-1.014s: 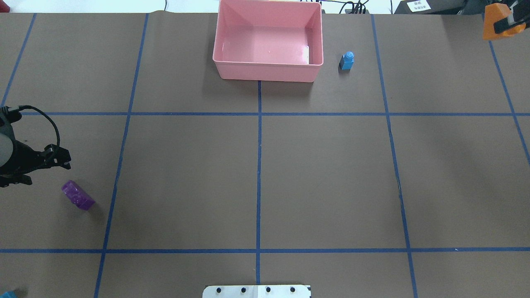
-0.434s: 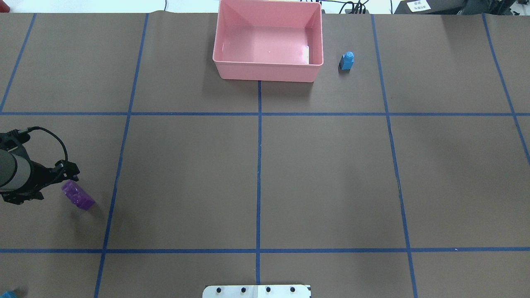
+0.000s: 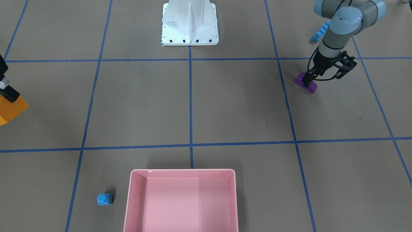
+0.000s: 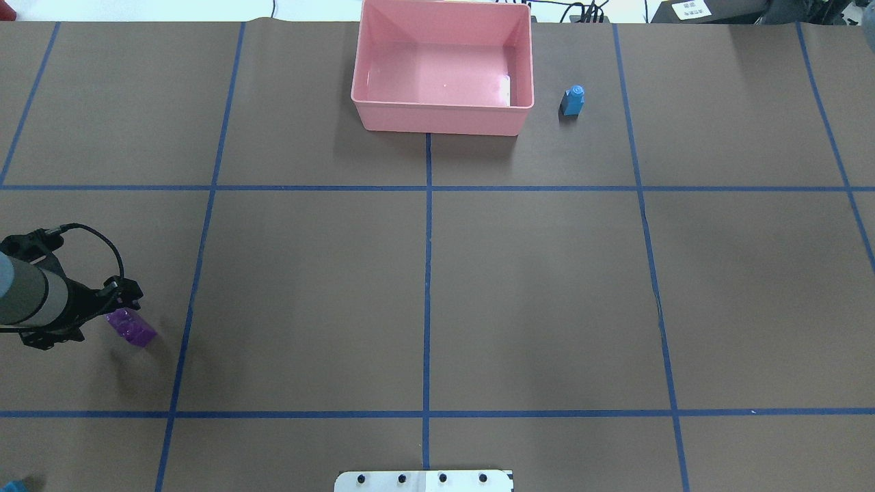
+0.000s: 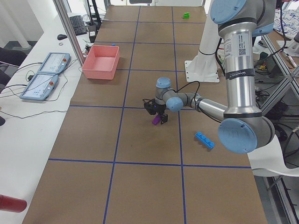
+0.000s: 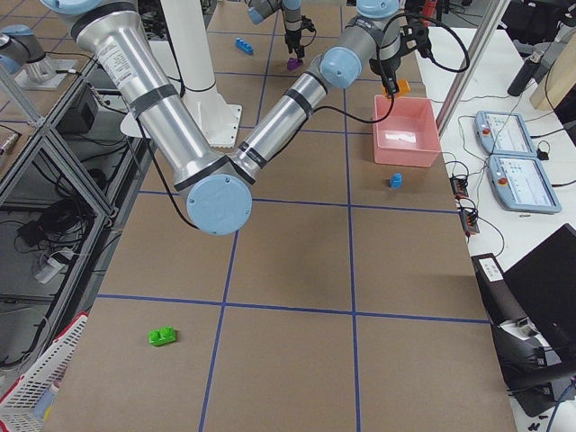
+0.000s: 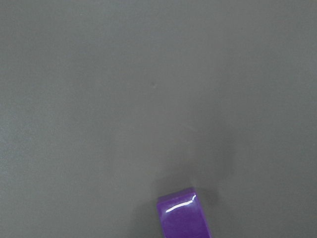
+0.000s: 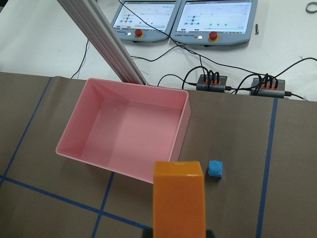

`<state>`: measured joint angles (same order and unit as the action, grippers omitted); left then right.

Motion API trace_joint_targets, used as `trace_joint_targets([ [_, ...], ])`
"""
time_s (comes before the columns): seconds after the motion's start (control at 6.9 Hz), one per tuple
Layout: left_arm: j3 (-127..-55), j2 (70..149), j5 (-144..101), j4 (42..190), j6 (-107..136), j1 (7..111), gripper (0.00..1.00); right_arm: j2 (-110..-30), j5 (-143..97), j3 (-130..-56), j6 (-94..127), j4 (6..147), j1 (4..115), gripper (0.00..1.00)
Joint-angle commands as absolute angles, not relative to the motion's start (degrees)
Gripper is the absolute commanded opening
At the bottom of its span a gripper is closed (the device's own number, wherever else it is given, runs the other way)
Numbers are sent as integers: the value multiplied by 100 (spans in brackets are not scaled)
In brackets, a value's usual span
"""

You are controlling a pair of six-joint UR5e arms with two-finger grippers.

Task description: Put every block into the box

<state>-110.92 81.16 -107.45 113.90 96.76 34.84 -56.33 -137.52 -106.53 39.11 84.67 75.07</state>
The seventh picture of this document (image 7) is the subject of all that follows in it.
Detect purple wedge block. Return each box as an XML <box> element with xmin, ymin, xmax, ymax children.
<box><xmin>157</xmin><ymin>187</ymin><xmax>212</xmax><ymax>238</ymax></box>

